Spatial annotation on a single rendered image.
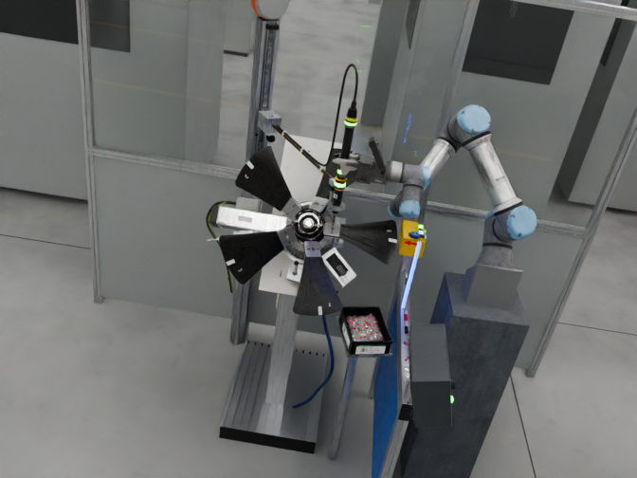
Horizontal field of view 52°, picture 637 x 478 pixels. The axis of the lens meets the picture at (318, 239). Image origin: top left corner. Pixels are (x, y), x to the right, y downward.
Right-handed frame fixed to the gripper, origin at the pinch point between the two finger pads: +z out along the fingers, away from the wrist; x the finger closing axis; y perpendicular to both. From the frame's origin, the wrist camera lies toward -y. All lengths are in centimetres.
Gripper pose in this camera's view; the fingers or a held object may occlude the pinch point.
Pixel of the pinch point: (336, 156)
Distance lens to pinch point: 243.0
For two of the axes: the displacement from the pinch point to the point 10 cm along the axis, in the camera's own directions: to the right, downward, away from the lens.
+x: 1.0, -5.2, 8.5
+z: -9.9, -1.6, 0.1
